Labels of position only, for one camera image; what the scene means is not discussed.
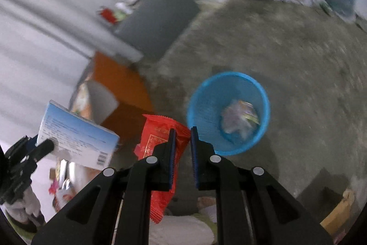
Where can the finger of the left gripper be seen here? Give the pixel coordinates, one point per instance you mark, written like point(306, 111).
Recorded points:
point(41, 150)

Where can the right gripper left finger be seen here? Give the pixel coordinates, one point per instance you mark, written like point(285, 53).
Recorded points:
point(153, 173)

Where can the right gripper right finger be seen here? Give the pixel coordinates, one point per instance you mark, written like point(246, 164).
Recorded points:
point(213, 172)

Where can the blue white carton box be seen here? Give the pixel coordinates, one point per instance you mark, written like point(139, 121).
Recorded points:
point(77, 139)

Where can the red snack packet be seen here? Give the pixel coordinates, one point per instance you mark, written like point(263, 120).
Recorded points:
point(156, 131)

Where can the trash in basket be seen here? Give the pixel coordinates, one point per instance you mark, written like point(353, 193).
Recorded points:
point(239, 117)

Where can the blue plastic waste basket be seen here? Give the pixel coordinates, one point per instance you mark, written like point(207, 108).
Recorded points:
point(213, 96)

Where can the patterned tablecloth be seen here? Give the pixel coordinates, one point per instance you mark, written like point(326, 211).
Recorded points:
point(113, 96)

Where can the grey curtain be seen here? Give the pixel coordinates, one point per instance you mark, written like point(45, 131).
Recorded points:
point(45, 46)

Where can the grey cabinet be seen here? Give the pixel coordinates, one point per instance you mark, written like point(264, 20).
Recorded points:
point(154, 26)

